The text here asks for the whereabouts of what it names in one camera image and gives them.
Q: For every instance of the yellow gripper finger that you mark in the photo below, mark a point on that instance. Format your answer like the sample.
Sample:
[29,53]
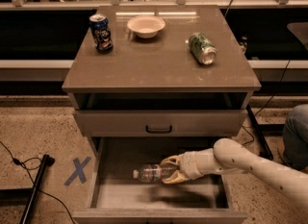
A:
[174,160]
[176,177]

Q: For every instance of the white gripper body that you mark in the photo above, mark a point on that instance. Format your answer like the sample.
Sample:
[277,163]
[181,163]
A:
[188,166]

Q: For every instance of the clear plastic water bottle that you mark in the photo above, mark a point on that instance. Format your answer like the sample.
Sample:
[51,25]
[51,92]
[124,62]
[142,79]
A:
[151,173]

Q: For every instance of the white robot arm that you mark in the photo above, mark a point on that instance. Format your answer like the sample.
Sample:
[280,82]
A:
[228,155]

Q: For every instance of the open middle drawer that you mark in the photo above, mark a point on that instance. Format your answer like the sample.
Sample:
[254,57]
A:
[116,197]

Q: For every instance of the grey drawer cabinet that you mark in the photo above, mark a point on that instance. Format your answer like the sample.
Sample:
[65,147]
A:
[161,73]

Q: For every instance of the black tripod leg right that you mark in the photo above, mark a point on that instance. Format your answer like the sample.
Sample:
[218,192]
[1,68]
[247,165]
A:
[265,149]

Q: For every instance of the black tripod leg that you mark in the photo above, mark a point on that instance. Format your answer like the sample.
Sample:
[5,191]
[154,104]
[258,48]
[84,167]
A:
[265,149]
[30,205]

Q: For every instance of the blue tape cross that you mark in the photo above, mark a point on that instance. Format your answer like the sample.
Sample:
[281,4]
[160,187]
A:
[78,172]

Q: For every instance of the green soda can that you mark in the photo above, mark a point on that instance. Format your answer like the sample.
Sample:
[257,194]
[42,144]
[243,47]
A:
[202,49]

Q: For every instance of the person leg in jeans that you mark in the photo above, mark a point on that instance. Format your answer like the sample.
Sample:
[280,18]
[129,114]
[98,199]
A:
[295,138]

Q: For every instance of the black tripod leg left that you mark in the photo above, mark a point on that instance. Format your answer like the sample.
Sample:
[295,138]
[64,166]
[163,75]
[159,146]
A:
[30,205]

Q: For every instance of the white paper bowl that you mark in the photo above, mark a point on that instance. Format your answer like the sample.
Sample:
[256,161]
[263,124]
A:
[146,26]

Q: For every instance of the blue pepsi can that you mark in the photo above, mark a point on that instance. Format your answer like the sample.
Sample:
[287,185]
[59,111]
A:
[99,26]

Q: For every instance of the closed top drawer with handle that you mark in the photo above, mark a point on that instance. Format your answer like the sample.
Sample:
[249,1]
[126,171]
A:
[209,123]

